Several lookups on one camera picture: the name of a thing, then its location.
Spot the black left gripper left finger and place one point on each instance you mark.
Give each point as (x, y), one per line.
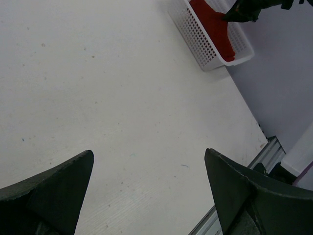
(48, 203)

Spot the white perforated plastic basket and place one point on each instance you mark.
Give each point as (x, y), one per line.
(200, 43)

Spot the dark red t shirt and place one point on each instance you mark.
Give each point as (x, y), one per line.
(215, 27)

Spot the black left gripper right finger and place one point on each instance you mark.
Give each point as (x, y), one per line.
(288, 212)

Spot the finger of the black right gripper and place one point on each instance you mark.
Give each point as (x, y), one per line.
(242, 11)

